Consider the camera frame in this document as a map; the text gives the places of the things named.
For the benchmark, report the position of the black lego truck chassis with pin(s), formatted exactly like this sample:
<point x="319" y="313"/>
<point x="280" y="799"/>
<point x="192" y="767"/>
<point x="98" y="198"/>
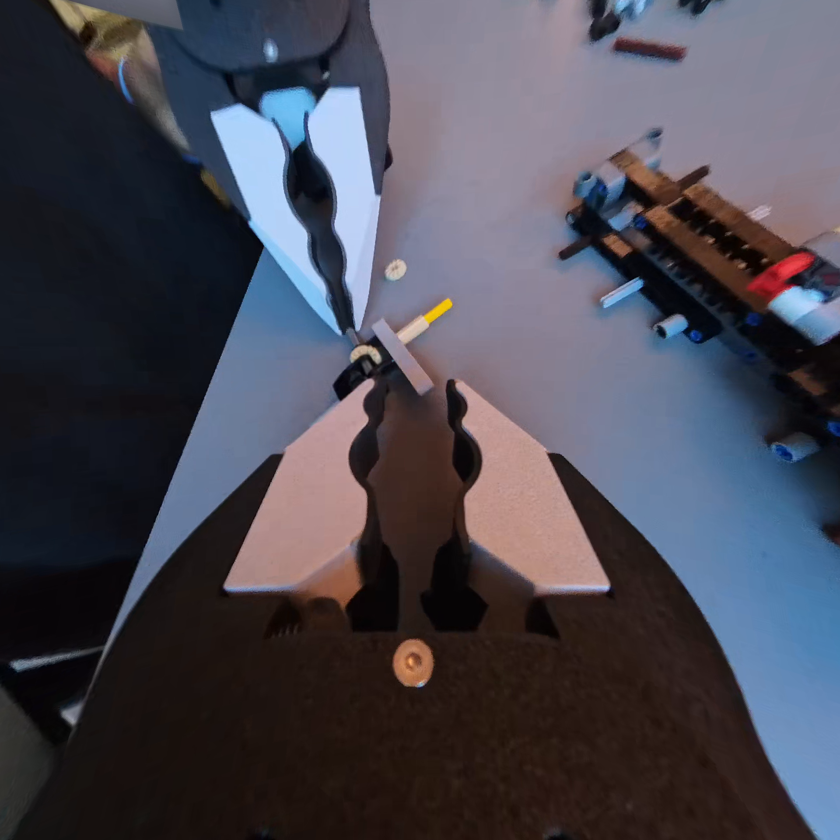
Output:
<point x="709" y="262"/>

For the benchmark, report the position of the dark red axle piece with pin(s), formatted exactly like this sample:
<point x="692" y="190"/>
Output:
<point x="649" y="49"/>

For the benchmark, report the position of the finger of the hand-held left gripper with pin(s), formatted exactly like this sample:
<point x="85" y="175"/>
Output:
<point x="256" y="197"/>
<point x="358" y="197"/>

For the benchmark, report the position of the small tan lego gear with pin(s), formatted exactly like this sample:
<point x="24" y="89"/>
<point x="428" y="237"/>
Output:
<point x="395" y="270"/>

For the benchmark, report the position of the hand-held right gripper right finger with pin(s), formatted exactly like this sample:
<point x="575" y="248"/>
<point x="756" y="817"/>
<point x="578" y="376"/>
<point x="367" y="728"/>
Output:
<point x="525" y="518"/>

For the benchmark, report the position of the black lego piece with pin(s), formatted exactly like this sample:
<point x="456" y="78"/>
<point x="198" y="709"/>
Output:
<point x="600" y="27"/>

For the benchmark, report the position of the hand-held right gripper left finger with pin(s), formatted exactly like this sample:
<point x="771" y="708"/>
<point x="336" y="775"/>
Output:
<point x="302" y="518"/>

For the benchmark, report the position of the small lego gear axle assembly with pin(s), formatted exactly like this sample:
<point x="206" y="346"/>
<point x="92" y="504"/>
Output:
<point x="403" y="354"/>

